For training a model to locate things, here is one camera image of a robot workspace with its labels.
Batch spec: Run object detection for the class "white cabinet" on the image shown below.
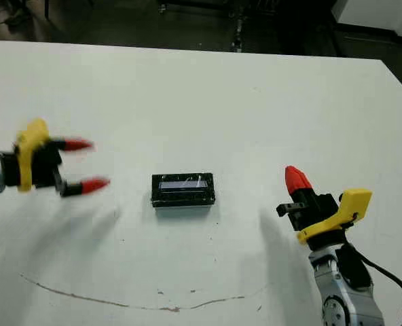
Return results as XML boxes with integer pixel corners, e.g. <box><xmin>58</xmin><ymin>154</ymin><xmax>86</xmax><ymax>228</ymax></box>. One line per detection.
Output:
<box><xmin>331</xmin><ymin>0</ymin><xmax>402</xmax><ymax>38</ymax></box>

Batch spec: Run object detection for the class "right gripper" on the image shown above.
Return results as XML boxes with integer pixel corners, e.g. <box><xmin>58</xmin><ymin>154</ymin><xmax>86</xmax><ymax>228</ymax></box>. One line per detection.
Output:
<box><xmin>276</xmin><ymin>165</ymin><xmax>373</xmax><ymax>251</ymax></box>

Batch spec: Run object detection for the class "black box lid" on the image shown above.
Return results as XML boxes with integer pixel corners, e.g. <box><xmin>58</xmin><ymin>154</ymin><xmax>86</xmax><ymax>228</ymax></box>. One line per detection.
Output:
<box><xmin>151</xmin><ymin>172</ymin><xmax>217</xmax><ymax>208</ymax></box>

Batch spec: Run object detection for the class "black gantry hoist stand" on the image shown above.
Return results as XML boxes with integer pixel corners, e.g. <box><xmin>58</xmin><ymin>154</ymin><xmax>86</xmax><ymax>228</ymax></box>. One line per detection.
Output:
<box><xmin>158</xmin><ymin>0</ymin><xmax>246</xmax><ymax>52</ymax></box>

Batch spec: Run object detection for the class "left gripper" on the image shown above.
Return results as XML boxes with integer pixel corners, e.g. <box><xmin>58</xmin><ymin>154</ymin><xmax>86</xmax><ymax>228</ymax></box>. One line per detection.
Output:
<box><xmin>1</xmin><ymin>117</ymin><xmax>111</xmax><ymax>198</ymax></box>

